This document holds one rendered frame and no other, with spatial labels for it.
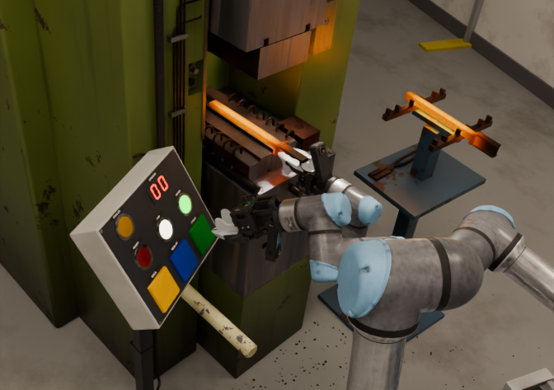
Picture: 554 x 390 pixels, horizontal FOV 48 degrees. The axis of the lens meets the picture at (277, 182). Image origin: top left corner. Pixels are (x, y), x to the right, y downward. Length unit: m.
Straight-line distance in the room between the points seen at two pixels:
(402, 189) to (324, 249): 0.97
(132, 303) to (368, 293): 0.64
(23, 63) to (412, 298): 1.38
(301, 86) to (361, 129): 1.87
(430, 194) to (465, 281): 1.31
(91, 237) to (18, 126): 0.80
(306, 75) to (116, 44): 0.76
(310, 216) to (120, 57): 0.60
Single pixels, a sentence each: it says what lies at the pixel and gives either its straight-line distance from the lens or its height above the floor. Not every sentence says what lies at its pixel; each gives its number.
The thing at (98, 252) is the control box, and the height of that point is 1.14.
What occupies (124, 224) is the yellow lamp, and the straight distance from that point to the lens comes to 1.37.
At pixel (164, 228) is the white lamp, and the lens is 1.47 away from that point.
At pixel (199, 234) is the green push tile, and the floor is 1.02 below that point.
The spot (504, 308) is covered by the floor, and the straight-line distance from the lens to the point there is 3.07.
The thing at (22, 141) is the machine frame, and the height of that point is 0.92.
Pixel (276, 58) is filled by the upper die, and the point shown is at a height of 1.32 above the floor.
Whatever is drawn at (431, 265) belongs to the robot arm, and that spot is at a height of 1.44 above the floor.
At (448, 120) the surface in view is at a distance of 2.19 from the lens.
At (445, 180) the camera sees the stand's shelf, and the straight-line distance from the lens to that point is 2.37.
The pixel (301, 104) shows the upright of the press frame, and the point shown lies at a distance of 2.16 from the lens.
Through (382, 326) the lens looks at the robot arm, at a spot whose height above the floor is 1.35.
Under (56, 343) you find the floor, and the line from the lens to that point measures 2.68.
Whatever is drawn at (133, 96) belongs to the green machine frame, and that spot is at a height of 1.26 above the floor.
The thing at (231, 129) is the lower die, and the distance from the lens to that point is 1.99.
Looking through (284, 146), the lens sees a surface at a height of 1.01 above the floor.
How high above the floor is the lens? 2.09
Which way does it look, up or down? 38 degrees down
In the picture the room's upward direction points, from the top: 7 degrees clockwise
